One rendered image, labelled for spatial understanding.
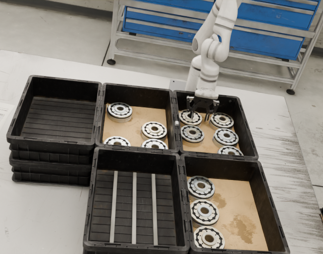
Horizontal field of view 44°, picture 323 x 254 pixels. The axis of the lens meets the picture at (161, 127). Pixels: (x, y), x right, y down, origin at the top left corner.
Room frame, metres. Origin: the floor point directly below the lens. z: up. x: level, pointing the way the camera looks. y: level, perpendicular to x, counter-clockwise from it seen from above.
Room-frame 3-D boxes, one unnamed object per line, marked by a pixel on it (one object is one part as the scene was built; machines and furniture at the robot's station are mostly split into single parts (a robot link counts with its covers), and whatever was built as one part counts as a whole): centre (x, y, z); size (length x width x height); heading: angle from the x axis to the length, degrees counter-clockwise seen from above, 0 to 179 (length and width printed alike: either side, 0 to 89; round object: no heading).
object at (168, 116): (1.24, 0.10, 0.87); 0.40 x 0.30 x 0.11; 10
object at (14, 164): (1.19, 0.40, 0.76); 0.40 x 0.30 x 0.12; 10
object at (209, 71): (1.38, -0.13, 1.15); 0.09 x 0.07 x 0.15; 67
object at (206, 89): (1.36, -0.14, 1.05); 0.11 x 0.09 x 0.06; 3
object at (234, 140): (1.30, -0.27, 0.86); 0.10 x 0.10 x 0.01
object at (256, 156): (1.29, -0.20, 0.92); 0.40 x 0.30 x 0.02; 10
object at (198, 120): (1.38, -0.11, 0.86); 0.10 x 0.10 x 0.01
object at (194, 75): (1.63, -0.12, 0.88); 0.09 x 0.09 x 0.17; 7
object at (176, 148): (1.24, 0.10, 0.92); 0.40 x 0.30 x 0.02; 10
